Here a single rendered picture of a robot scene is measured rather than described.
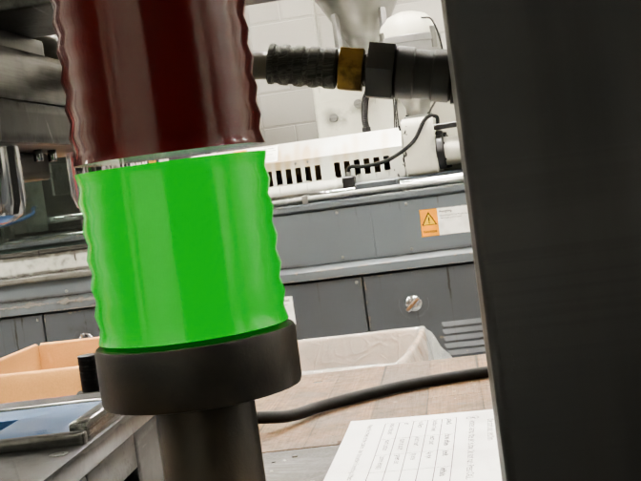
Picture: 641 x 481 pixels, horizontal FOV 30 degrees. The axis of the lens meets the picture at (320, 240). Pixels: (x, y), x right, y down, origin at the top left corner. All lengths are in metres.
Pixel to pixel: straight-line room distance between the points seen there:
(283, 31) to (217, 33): 6.78
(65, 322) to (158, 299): 5.12
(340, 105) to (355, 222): 0.80
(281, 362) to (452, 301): 4.74
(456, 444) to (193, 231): 0.56
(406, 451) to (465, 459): 0.05
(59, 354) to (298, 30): 3.91
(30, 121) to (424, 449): 0.38
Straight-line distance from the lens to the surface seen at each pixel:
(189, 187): 0.22
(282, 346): 0.23
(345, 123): 5.57
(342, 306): 5.01
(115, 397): 0.23
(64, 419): 0.53
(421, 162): 5.12
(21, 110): 0.46
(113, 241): 0.23
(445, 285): 4.96
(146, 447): 0.57
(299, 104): 6.96
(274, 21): 7.02
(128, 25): 0.22
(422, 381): 0.96
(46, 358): 3.44
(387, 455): 0.75
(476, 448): 0.75
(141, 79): 0.22
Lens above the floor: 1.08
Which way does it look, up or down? 3 degrees down
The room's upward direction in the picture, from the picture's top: 8 degrees counter-clockwise
